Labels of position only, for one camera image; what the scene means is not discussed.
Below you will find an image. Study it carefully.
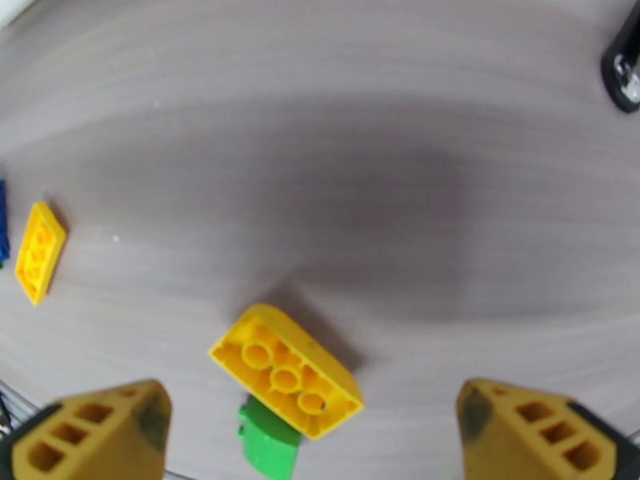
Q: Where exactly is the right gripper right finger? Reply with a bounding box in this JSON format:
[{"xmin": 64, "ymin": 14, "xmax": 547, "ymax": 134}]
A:
[{"xmin": 455, "ymin": 377, "xmax": 640, "ymax": 480}]

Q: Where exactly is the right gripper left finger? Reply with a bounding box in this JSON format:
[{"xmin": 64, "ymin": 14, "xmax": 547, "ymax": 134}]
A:
[{"xmin": 0, "ymin": 378, "xmax": 174, "ymax": 480}]

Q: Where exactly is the yellow lego brick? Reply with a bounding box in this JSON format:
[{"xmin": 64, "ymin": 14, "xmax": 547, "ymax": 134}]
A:
[
  {"xmin": 14, "ymin": 202, "xmax": 67, "ymax": 307},
  {"xmin": 207, "ymin": 303, "xmax": 365, "ymax": 441}
]

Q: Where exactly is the blue lego brick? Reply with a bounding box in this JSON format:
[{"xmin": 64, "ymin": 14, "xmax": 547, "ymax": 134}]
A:
[{"xmin": 0, "ymin": 179, "xmax": 11, "ymax": 262}]

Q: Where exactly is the green lego brick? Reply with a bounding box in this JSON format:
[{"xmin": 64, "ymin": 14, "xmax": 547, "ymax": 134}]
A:
[{"xmin": 237, "ymin": 395, "xmax": 303, "ymax": 480}]

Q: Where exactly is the black cylindrical device with clip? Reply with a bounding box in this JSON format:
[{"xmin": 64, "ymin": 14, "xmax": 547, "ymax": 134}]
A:
[{"xmin": 599, "ymin": 0, "xmax": 640, "ymax": 114}]

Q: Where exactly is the white plastic bin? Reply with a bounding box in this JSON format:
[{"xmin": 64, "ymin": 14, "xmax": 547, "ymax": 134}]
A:
[{"xmin": 0, "ymin": 0, "xmax": 43, "ymax": 29}]

